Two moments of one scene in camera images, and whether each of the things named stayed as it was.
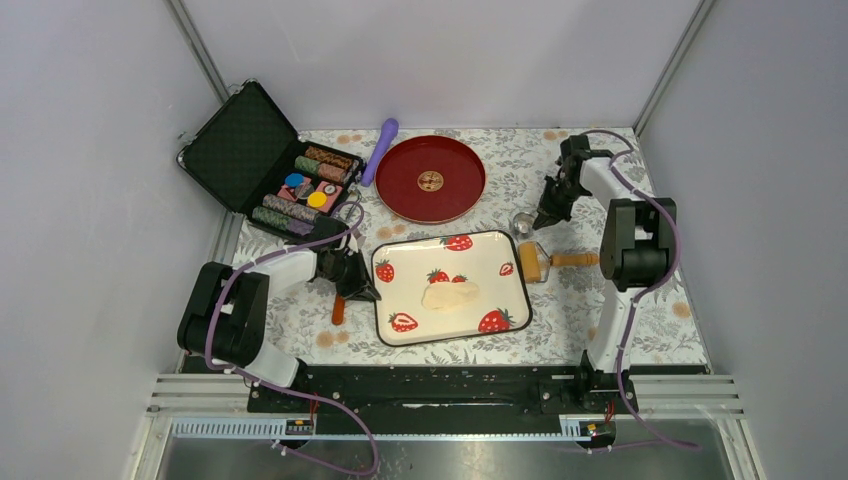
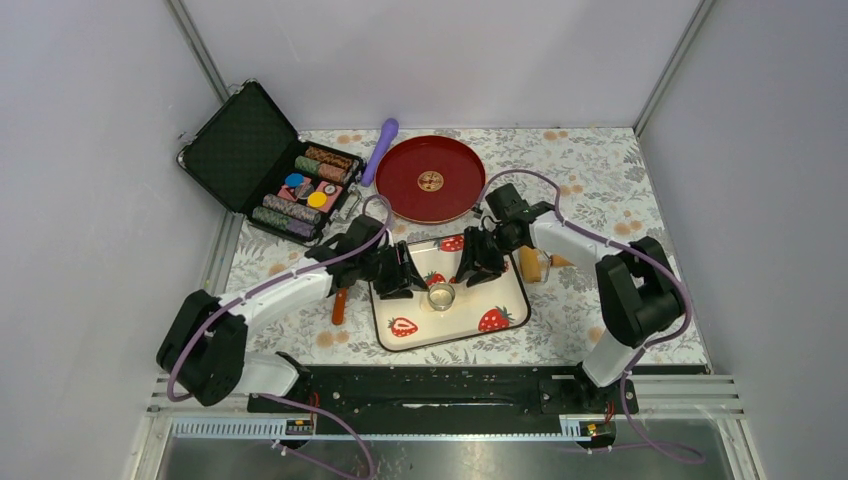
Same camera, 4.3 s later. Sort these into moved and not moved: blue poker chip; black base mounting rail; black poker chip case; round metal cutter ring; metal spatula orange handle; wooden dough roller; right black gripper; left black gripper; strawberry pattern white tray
Moved: left black gripper; round metal cutter ring; right black gripper
Not moved: black base mounting rail; metal spatula orange handle; wooden dough roller; black poker chip case; blue poker chip; strawberry pattern white tray
